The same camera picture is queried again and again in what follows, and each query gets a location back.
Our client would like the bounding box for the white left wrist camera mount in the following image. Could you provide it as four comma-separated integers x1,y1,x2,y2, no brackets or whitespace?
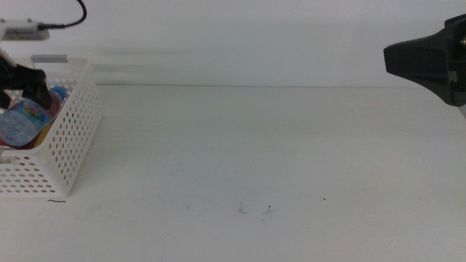
0,17,51,68

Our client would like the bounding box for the red drink can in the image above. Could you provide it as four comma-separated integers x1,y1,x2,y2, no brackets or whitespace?
0,92,63,151

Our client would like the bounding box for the yellow tea bottle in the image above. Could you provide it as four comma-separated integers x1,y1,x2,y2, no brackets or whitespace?
35,122,56,147

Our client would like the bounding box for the white perforated plastic basket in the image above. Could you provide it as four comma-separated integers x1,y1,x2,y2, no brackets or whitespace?
0,54,103,199

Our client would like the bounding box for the small water bottle blue label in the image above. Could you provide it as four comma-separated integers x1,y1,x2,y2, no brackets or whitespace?
0,85,69,148

